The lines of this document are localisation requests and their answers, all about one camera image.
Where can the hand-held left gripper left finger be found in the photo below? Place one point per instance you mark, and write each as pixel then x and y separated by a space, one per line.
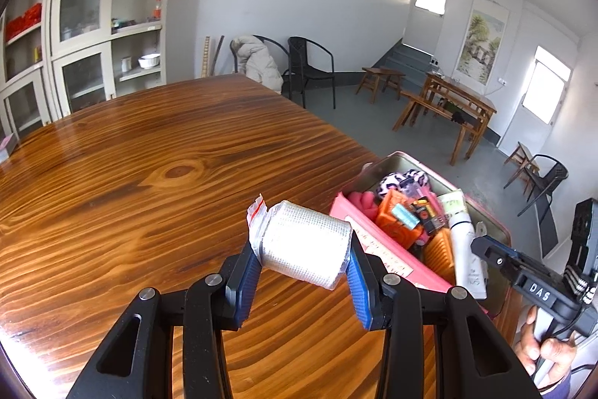
pixel 247 282

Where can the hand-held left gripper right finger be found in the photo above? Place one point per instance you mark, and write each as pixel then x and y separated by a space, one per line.
pixel 359 287

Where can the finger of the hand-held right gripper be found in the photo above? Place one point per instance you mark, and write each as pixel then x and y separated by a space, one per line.
pixel 490 252

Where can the white cosmetic tube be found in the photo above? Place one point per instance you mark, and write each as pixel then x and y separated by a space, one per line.
pixel 467 258

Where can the orange ridged block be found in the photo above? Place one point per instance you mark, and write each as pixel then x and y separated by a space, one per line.
pixel 441 256

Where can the pink tin container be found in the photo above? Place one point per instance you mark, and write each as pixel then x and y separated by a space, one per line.
pixel 369 230

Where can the yellow green carton box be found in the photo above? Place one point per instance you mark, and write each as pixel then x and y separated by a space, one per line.
pixel 453 202

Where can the white gauze roll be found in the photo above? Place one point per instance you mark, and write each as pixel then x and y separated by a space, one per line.
pixel 303 244

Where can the orange plastic cube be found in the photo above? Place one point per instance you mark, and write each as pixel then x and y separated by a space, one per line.
pixel 390 216

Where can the black gold battery pack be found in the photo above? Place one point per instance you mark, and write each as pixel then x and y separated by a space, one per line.
pixel 425 212

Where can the pink knotted foam roller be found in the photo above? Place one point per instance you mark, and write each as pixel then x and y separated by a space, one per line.
pixel 364 200

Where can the person's right forearm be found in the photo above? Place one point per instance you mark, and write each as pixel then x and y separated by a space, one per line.
pixel 558 389

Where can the red items pile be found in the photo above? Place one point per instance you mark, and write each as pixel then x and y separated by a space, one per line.
pixel 23 21

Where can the person's right hand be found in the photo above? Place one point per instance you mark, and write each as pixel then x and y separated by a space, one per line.
pixel 553 352

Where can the black armchair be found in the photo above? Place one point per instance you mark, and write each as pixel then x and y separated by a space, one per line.
pixel 553 174

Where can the low wooden stool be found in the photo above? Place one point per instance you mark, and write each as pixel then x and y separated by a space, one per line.
pixel 521 153

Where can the white door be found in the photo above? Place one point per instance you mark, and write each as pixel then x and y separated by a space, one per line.
pixel 518 118

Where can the small wooden table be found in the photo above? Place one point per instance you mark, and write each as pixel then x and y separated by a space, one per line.
pixel 462 93

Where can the wooden bench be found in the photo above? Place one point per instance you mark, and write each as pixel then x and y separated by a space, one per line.
pixel 420 102

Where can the grey stairs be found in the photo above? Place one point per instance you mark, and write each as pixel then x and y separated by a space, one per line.
pixel 406 60

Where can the hanging scroll painting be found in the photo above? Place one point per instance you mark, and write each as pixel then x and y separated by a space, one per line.
pixel 481 39

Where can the black metal chair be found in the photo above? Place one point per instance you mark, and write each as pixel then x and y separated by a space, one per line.
pixel 303 62
pixel 280 48

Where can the dark leaning stick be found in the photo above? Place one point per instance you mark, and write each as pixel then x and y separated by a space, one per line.
pixel 217 55

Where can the white bowl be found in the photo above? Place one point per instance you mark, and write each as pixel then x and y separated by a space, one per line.
pixel 149 61

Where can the white cup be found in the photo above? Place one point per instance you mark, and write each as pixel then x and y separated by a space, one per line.
pixel 126 64

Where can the pink card box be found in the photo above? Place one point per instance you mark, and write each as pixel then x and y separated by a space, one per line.
pixel 7 149

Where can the orange bottle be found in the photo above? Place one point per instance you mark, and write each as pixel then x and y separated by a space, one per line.
pixel 157 10

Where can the yellow can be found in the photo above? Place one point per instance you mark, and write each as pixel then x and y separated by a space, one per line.
pixel 38 55

